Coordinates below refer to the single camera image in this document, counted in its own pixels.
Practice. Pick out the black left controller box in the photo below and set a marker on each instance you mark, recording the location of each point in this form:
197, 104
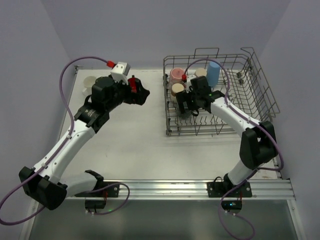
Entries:
92, 206

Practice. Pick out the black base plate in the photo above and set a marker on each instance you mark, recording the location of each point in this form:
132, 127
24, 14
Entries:
221, 185
104, 189

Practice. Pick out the pink patterned mug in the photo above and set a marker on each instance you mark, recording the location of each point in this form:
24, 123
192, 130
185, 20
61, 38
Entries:
175, 76

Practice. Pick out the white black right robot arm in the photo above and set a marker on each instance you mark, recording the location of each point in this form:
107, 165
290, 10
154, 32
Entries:
258, 139

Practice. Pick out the red mug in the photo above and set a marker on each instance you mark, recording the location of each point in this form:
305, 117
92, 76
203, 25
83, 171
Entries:
132, 84

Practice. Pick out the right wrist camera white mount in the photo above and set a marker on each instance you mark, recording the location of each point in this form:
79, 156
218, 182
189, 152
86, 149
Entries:
186, 81

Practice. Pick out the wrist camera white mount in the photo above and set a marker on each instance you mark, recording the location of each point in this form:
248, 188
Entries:
120, 72
186, 81

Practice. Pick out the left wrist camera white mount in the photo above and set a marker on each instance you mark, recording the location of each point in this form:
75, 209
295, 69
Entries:
120, 72

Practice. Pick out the cream small cup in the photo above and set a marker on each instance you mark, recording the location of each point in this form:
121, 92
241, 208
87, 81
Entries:
176, 88

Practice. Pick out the beige tall cup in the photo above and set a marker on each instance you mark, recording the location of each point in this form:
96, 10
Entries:
200, 72

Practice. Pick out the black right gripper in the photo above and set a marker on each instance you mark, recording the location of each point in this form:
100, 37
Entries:
185, 100

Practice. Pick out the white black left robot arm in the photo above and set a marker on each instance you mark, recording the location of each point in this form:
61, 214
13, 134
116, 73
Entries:
43, 182

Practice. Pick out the grey mug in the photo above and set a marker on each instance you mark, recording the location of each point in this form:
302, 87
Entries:
187, 113

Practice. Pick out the black right controller box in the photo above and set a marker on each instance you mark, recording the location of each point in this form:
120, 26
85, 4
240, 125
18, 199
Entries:
232, 206

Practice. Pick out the aluminium mounting rail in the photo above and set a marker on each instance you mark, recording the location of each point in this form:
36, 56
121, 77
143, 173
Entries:
262, 189

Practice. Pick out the black controller box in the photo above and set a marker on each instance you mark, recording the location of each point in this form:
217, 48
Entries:
92, 206
232, 206

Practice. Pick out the white mug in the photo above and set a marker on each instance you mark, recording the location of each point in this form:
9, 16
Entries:
88, 82

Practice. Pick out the grey wire dish rack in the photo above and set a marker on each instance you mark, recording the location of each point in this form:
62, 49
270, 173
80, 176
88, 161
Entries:
242, 79

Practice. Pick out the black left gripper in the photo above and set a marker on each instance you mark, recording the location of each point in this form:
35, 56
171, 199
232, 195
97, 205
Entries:
129, 92

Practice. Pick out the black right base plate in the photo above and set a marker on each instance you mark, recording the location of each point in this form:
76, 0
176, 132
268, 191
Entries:
221, 185

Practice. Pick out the blue tall tumbler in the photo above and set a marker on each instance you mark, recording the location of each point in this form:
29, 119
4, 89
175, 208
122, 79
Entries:
213, 74

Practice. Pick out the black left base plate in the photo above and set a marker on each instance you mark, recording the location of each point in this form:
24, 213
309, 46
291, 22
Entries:
104, 189

